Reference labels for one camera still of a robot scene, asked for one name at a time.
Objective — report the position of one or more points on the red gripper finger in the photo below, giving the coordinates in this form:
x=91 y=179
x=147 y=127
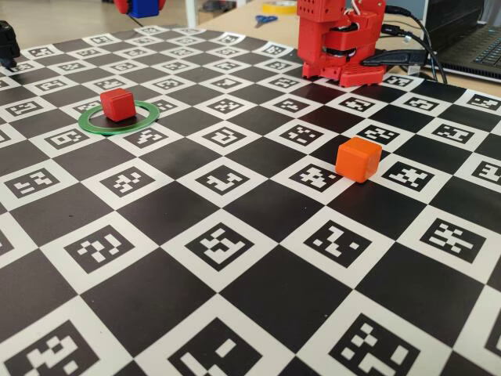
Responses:
x=122 y=6
x=161 y=4

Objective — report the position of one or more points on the red robot base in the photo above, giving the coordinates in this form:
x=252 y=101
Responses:
x=356 y=76

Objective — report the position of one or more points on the blue cube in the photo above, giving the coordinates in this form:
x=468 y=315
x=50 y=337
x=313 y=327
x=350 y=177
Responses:
x=144 y=8

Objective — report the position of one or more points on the white furniture leg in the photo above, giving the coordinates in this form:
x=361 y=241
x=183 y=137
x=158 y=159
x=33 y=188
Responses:
x=192 y=11

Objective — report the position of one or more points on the black laptop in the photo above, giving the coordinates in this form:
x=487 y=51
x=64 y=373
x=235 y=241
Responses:
x=462 y=39

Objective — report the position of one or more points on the yellow tape roll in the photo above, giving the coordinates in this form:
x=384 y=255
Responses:
x=278 y=7

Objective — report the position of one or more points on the red cube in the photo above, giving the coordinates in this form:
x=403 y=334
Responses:
x=117 y=103

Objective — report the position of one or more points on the checkerboard marker mat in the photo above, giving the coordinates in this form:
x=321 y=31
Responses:
x=250 y=235

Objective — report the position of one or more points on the red robot arm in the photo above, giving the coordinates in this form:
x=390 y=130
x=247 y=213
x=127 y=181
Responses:
x=317 y=35

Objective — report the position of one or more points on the orange cube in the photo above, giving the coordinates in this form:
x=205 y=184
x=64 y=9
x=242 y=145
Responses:
x=356 y=158

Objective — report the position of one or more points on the small white adapter block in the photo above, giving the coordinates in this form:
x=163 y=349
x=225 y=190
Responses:
x=414 y=69

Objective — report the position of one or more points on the black stand clamp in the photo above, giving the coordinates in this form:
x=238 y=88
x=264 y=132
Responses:
x=8 y=45

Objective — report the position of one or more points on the black plug connector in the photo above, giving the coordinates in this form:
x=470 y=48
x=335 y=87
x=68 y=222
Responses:
x=395 y=58

